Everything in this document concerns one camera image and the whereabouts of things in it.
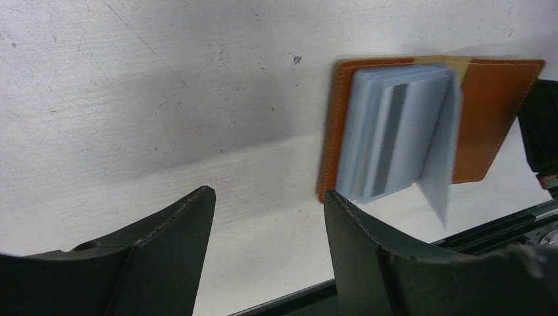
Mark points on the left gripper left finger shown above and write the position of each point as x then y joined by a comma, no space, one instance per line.
150,267

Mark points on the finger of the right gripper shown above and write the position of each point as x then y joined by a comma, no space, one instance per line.
538,125

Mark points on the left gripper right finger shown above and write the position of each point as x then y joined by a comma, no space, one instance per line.
498,268

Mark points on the white card magnetic stripe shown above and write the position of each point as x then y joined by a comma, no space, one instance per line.
412,138

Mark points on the brown leather card holder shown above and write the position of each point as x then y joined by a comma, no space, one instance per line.
493,93

